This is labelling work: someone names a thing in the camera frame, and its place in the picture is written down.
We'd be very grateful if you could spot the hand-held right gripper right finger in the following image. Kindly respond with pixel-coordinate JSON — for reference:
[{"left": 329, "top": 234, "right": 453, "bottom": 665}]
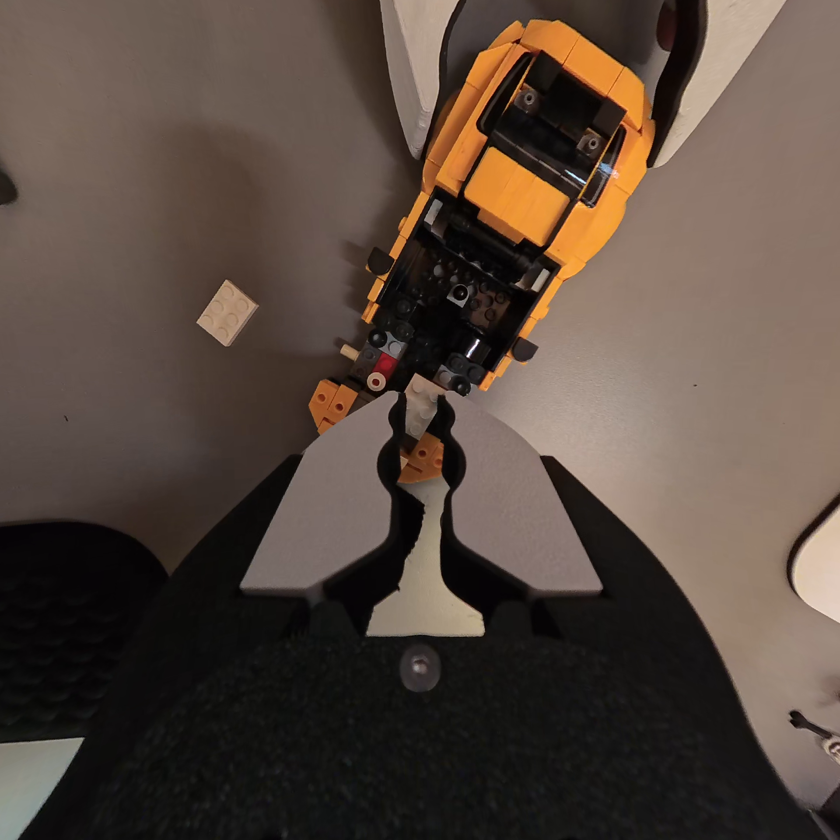
[{"left": 436, "top": 391, "right": 603, "bottom": 599}]

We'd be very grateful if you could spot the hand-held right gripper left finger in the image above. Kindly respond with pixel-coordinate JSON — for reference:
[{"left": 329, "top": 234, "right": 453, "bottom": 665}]
[{"left": 239, "top": 391, "right": 427, "bottom": 604}]

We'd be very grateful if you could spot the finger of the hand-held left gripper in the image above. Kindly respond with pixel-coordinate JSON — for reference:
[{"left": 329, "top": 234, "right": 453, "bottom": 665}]
[
  {"left": 645, "top": 0, "right": 788, "bottom": 169},
  {"left": 379, "top": 0, "right": 467, "bottom": 162}
]

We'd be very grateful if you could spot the white lego plate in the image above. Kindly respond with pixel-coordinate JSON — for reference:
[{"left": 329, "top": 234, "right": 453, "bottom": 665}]
[
  {"left": 196, "top": 279, "right": 259, "bottom": 348},
  {"left": 401, "top": 375, "right": 443, "bottom": 440}
]

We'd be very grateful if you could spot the orange lego car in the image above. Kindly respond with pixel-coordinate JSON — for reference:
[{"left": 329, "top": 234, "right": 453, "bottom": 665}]
[{"left": 308, "top": 18, "right": 657, "bottom": 486}]

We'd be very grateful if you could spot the white book stand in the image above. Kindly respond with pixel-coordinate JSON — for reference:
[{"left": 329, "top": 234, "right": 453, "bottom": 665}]
[{"left": 785, "top": 494, "right": 840, "bottom": 623}]

